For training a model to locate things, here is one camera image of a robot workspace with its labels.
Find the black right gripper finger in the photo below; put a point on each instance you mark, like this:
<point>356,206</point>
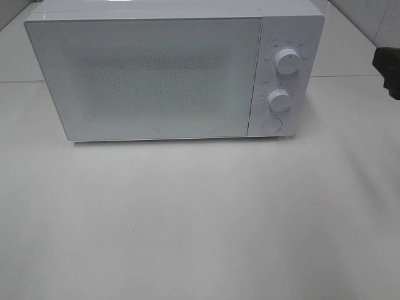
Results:
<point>386,60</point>

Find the white timer knob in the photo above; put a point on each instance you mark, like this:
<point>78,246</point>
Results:
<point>279,100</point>

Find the white microwave door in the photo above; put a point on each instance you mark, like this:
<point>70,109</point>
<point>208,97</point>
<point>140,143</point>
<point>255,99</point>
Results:
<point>152,79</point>

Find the white microwave oven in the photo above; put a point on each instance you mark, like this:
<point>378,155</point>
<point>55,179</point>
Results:
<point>296,24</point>

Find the upper white power knob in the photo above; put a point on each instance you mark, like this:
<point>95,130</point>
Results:
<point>287,60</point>

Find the round white door button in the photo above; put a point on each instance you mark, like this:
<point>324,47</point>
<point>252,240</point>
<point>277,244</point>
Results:
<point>272,125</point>

